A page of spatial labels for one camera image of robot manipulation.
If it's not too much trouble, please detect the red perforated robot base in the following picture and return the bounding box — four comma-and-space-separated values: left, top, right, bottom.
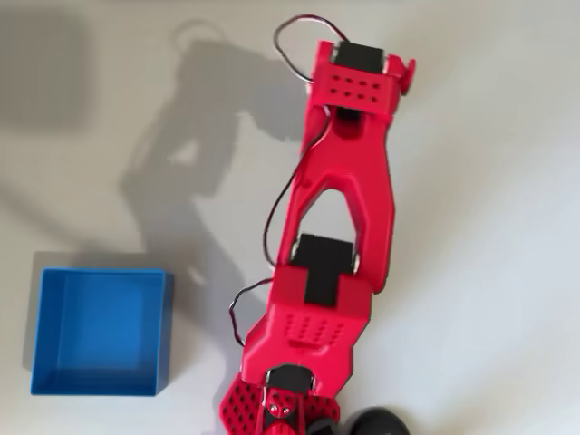
218, 373, 342, 435

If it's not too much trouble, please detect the blue plastic box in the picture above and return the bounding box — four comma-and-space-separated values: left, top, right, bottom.
29, 266, 176, 397

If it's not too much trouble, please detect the black round object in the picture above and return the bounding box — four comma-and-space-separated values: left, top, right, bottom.
345, 407, 411, 435

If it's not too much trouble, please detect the black red servo cable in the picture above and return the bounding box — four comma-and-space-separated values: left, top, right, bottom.
228, 277, 275, 350
262, 112, 333, 269
273, 14, 346, 86

